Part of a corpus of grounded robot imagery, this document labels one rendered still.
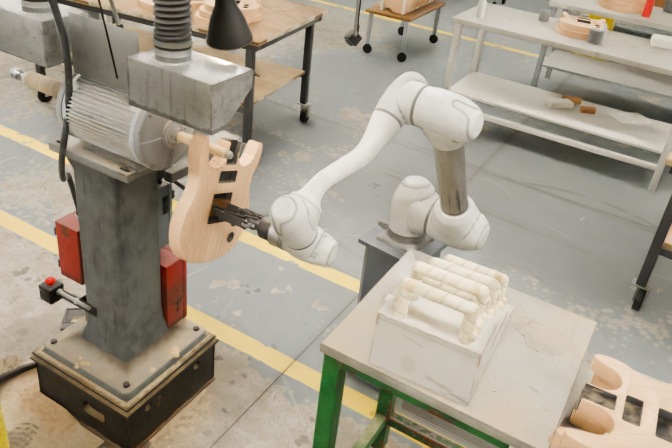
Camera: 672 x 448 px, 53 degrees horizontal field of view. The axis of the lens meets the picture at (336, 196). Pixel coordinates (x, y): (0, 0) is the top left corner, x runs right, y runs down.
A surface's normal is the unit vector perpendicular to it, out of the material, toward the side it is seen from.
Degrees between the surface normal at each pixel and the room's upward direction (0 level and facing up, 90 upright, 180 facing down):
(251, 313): 0
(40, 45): 90
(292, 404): 0
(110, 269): 90
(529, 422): 0
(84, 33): 90
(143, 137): 86
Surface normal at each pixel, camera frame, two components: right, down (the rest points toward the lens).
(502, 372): 0.11, -0.87
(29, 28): -0.51, 0.38
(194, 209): 0.86, 0.32
